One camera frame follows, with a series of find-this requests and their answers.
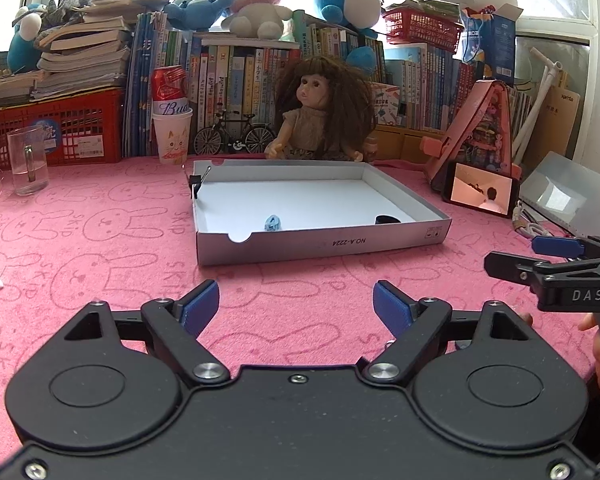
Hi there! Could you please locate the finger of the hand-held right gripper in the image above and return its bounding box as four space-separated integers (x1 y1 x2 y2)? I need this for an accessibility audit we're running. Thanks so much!
531 235 600 261
484 251 600 291

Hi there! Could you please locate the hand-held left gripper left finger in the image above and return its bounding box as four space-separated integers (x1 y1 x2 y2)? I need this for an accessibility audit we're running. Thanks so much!
62 279 232 386

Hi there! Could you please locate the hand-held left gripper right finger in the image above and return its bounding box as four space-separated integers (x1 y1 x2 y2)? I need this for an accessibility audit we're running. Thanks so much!
366 280 536 387

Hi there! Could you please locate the white cardboard tray box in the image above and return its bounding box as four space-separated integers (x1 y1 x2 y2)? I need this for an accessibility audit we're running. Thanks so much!
188 159 453 267

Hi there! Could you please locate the black smartphone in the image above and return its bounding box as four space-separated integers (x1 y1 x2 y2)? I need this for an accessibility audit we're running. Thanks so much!
442 161 521 220

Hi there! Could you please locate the pink rabbit print mat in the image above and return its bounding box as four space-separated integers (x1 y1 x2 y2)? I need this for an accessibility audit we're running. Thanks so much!
0 152 600 413

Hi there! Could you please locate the black binder clip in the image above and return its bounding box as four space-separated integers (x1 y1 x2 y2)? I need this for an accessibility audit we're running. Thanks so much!
188 164 212 201

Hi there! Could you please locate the beige wooden board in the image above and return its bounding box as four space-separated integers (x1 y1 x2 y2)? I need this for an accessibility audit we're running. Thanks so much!
520 72 581 176

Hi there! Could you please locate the pink triangular miniature house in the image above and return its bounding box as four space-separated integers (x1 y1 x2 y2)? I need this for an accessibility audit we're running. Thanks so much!
420 79 524 194

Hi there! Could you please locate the yellow wooden drawer box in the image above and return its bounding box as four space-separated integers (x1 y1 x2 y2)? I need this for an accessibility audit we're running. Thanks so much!
370 125 454 164

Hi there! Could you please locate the white cat print paper cup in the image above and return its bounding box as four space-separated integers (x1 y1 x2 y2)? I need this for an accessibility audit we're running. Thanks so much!
151 107 195 165

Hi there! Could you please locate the black toy bicycle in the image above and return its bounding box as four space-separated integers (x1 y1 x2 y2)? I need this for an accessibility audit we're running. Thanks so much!
194 110 277 156

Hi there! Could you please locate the white printed cardboard box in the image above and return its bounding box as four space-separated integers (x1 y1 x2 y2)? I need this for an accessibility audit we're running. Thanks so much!
370 82 402 129

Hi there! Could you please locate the blue paper box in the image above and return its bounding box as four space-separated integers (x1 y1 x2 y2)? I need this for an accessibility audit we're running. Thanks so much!
460 0 524 86

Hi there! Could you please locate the brown haired doll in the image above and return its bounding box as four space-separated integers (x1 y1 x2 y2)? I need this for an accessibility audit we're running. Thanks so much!
265 56 379 163

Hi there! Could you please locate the red beer can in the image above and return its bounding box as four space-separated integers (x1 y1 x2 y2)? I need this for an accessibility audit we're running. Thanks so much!
151 65 189 116

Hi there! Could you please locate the red plastic crate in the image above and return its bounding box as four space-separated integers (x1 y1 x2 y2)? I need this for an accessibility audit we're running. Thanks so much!
0 86 126 170

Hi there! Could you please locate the clear glass mug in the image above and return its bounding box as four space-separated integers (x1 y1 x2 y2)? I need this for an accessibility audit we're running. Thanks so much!
7 127 50 197

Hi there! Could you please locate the row of upright books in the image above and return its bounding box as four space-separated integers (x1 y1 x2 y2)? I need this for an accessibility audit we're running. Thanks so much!
122 10 536 158

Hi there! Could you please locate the red plastic basket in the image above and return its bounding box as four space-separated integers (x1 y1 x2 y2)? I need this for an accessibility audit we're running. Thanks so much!
381 7 465 54

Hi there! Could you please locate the stack of lying books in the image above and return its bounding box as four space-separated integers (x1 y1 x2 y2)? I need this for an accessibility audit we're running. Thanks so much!
32 0 134 102

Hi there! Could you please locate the blue plush whale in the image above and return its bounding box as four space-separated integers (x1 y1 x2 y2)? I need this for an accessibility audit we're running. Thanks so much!
162 0 236 31

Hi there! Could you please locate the small blue plush penguin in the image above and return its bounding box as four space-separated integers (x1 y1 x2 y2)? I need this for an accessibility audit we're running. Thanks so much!
7 2 49 74

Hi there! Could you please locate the grey plush toy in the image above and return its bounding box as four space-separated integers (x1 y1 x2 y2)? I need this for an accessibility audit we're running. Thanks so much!
45 0 96 26

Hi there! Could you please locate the white lanyard cord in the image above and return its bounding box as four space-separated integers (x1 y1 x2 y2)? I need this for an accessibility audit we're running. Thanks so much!
511 200 556 239

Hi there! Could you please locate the white plastic pipe frame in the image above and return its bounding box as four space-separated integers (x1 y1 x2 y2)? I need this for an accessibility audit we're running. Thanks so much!
512 47 564 163

